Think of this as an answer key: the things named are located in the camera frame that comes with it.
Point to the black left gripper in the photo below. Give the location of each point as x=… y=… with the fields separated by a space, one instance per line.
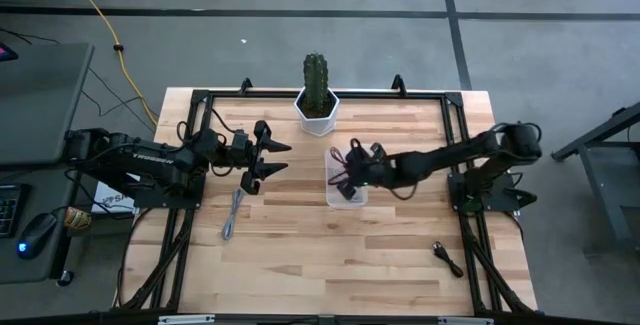
x=247 y=155

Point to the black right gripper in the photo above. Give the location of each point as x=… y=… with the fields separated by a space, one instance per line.
x=375 y=172

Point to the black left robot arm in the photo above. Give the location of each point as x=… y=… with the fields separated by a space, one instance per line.
x=150 y=157

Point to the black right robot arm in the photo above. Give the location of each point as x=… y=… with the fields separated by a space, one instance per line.
x=450 y=157

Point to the clear plastic container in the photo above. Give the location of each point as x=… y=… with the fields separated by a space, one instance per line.
x=360 y=202

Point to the white hexagonal plant pot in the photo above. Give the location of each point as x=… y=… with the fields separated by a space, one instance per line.
x=317 y=125

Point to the green cactus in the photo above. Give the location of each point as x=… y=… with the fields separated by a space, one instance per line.
x=316 y=82

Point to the white printed box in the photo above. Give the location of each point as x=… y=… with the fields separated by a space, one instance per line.
x=107 y=200

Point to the patterned round tin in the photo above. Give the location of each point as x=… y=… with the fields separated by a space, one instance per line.
x=77 y=219

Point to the large grey flat panel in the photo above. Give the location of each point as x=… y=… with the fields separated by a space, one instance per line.
x=40 y=105

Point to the round desk foot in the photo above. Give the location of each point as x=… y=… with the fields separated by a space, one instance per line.
x=65 y=278

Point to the dark metal stand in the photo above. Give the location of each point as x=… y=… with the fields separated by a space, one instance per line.
x=595 y=137

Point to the black computer mouse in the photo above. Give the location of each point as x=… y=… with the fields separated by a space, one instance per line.
x=36 y=235

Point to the dark grey desk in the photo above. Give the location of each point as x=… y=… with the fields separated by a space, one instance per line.
x=30 y=270

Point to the black keyboard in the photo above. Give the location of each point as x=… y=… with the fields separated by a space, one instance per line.
x=9 y=210

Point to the small lit screen device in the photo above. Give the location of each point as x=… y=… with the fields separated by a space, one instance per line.
x=7 y=53

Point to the black metal table frame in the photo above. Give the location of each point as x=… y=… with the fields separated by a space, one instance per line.
x=250 y=94

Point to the black frame clamp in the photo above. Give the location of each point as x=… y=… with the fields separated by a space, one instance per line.
x=246 y=85
x=398 y=84

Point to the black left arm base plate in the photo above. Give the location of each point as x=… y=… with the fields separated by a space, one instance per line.
x=170 y=200

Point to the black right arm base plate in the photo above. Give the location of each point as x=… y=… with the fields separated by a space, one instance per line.
x=495 y=202

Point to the silver metal bracket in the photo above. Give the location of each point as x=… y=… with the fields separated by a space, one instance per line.
x=465 y=321
x=185 y=320

